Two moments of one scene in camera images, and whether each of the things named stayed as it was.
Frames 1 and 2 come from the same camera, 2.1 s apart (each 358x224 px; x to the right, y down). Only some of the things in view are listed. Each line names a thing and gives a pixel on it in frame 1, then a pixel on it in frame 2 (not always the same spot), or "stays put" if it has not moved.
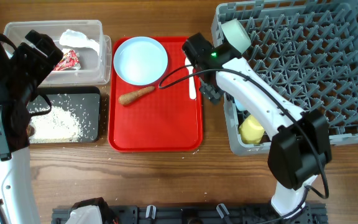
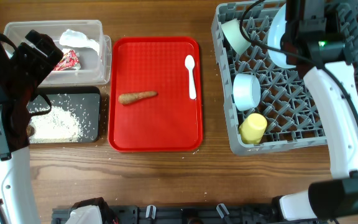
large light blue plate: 140,61 → 275,32
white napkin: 74,38 stays put
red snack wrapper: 71,60 stays put
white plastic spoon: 191,80 stays put
